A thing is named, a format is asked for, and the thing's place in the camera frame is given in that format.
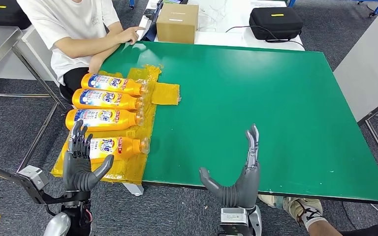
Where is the person's right hand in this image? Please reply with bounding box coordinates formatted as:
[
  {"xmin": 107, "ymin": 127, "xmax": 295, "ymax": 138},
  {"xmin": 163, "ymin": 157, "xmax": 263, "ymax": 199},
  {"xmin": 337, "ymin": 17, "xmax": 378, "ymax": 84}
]
[{"xmin": 115, "ymin": 27, "xmax": 146, "ymax": 46}]

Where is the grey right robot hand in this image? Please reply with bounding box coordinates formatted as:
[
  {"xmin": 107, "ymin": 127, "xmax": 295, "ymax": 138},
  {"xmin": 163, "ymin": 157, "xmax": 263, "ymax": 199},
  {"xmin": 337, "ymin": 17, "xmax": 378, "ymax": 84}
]
[{"xmin": 198, "ymin": 123, "xmax": 261, "ymax": 210}]

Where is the person's left hand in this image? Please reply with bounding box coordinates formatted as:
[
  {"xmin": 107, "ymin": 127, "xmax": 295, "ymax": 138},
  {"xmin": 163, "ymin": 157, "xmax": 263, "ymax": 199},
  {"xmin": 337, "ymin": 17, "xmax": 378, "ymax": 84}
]
[{"xmin": 88, "ymin": 57, "xmax": 104, "ymax": 75}]

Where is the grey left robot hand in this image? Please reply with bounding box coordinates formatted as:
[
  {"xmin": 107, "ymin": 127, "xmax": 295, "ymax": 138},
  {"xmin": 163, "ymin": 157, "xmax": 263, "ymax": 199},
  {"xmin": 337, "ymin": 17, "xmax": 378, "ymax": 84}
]
[{"xmin": 62, "ymin": 119, "xmax": 115, "ymax": 193}]

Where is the orange detergent bottle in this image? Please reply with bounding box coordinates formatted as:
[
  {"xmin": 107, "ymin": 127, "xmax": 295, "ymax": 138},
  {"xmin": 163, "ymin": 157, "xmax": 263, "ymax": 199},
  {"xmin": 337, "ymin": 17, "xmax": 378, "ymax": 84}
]
[
  {"xmin": 68, "ymin": 137, "xmax": 151, "ymax": 164},
  {"xmin": 72, "ymin": 88, "xmax": 145, "ymax": 111},
  {"xmin": 65, "ymin": 109, "xmax": 145, "ymax": 132},
  {"xmin": 80, "ymin": 73, "xmax": 149, "ymax": 97}
]

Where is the dark blue bag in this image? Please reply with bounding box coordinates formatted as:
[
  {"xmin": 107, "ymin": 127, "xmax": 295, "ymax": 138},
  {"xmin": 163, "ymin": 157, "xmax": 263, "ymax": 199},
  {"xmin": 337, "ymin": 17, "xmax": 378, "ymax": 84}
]
[{"xmin": 141, "ymin": 1, "xmax": 163, "ymax": 42}]

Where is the round black stool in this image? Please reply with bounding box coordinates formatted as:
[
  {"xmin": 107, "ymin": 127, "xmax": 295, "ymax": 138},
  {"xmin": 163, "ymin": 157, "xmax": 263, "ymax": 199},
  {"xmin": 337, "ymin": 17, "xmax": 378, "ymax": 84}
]
[{"xmin": 59, "ymin": 84, "xmax": 74, "ymax": 104}]

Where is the person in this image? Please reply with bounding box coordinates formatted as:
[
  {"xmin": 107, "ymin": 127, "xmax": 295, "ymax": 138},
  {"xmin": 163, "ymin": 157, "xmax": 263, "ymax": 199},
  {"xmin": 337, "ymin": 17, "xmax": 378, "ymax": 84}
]
[
  {"xmin": 258, "ymin": 195, "xmax": 378, "ymax": 236},
  {"xmin": 16, "ymin": 0, "xmax": 146, "ymax": 102}
]

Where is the brown cardboard box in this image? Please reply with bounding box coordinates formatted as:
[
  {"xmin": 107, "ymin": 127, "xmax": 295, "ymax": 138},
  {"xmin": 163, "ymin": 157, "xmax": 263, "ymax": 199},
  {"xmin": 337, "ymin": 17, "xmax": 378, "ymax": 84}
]
[{"xmin": 156, "ymin": 3, "xmax": 200, "ymax": 45}]

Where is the yellow tape mat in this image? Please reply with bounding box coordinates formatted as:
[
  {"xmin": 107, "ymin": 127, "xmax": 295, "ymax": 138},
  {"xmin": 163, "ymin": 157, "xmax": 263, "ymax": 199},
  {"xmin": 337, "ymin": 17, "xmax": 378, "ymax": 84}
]
[{"xmin": 51, "ymin": 64, "xmax": 181, "ymax": 185}]

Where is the white table leg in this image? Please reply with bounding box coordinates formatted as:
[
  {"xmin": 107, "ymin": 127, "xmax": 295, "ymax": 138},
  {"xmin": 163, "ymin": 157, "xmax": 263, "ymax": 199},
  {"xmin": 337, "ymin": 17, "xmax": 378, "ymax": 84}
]
[{"xmin": 122, "ymin": 182, "xmax": 144, "ymax": 197}]

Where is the clear plastic packaging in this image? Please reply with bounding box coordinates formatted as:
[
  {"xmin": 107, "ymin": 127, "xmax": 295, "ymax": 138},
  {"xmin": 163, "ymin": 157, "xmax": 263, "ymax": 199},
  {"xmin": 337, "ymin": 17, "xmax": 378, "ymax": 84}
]
[{"xmin": 198, "ymin": 0, "xmax": 229, "ymax": 32}]

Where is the white table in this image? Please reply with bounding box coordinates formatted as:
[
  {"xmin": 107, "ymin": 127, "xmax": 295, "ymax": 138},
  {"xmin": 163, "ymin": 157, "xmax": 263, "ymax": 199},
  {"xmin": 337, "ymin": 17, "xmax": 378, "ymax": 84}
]
[
  {"xmin": 333, "ymin": 4, "xmax": 378, "ymax": 180},
  {"xmin": 136, "ymin": 0, "xmax": 306, "ymax": 52}
]

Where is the black carry case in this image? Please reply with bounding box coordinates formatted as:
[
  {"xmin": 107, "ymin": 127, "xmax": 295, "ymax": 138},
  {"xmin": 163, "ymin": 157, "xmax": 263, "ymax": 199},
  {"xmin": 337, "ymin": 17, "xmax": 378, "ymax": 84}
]
[
  {"xmin": 0, "ymin": 0, "xmax": 32, "ymax": 30},
  {"xmin": 249, "ymin": 7, "xmax": 304, "ymax": 42}
]

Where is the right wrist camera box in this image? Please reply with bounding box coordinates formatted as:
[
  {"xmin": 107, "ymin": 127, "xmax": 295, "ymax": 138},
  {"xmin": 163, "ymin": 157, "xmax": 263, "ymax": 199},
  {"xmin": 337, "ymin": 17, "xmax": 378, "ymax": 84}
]
[{"xmin": 220, "ymin": 207, "xmax": 250, "ymax": 236}]

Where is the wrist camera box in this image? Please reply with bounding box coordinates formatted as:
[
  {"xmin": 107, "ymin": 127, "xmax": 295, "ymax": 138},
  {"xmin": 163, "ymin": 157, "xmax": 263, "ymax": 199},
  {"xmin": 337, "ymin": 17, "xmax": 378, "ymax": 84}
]
[
  {"xmin": 220, "ymin": 207, "xmax": 250, "ymax": 236},
  {"xmin": 17, "ymin": 165, "xmax": 66, "ymax": 205}
]

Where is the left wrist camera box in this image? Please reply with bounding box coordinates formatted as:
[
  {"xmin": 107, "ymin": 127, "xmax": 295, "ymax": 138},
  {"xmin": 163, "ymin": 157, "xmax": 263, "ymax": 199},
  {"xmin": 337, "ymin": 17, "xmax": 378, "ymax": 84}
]
[{"xmin": 17, "ymin": 165, "xmax": 66, "ymax": 205}]

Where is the black cable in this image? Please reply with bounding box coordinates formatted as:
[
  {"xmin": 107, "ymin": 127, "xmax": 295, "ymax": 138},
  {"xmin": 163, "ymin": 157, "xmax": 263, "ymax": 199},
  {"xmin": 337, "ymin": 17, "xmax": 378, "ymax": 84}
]
[{"xmin": 224, "ymin": 25, "xmax": 306, "ymax": 51}]

